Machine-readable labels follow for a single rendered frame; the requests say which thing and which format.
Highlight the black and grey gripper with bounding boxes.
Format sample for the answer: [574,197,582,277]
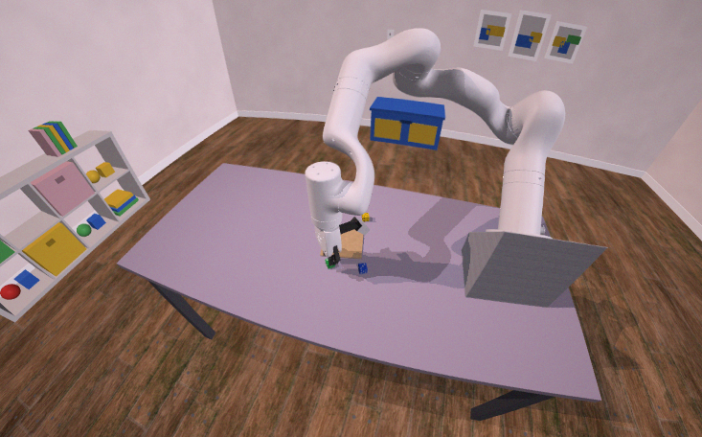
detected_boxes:
[315,222,342,266]

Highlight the tan mat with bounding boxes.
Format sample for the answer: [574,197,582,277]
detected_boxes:
[338,229,363,259]

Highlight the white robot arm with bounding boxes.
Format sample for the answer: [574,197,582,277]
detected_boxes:
[305,28,565,236]

